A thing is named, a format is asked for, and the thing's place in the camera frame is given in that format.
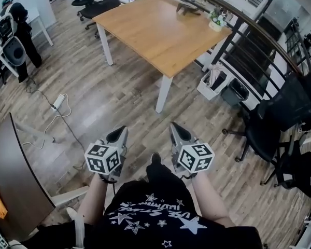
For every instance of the dark brown curved table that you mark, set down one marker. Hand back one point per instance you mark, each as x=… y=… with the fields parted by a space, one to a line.
x=13 y=170

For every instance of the white desk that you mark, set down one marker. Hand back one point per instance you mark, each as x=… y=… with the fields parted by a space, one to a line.
x=35 y=17

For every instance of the person's black shoe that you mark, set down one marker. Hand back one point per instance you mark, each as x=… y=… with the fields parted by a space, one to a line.
x=155 y=157

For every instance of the grey waste bin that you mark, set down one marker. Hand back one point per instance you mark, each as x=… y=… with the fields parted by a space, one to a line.
x=230 y=97

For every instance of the white pot of flowers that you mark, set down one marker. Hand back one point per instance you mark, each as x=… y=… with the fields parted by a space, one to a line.
x=217 y=22

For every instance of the person's black trouser leg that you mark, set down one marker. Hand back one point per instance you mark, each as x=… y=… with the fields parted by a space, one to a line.
x=158 y=172

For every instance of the white round appliance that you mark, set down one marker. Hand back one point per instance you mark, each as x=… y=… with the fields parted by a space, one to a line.
x=14 y=53

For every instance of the person's right forearm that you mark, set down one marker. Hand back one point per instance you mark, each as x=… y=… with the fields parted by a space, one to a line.
x=211 y=201

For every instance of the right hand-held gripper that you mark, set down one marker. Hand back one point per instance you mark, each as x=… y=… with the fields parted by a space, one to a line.
x=194 y=159

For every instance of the white waste bin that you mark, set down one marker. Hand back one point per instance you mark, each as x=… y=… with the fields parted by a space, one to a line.
x=204 y=89

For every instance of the black equipment shelf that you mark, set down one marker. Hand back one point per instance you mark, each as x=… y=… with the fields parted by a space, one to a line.
x=295 y=43

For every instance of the wooden table with white legs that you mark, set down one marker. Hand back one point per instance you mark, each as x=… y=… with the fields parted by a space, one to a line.
x=155 y=32

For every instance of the person's left forearm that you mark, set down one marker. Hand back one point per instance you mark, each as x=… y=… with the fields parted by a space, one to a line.
x=96 y=201

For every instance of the person's black star-print shirt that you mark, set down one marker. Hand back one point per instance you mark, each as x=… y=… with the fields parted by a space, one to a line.
x=150 y=216

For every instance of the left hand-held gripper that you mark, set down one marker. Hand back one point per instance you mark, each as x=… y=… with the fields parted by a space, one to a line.
x=98 y=162

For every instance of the dark metal railing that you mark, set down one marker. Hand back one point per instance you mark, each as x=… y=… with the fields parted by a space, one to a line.
x=274 y=43

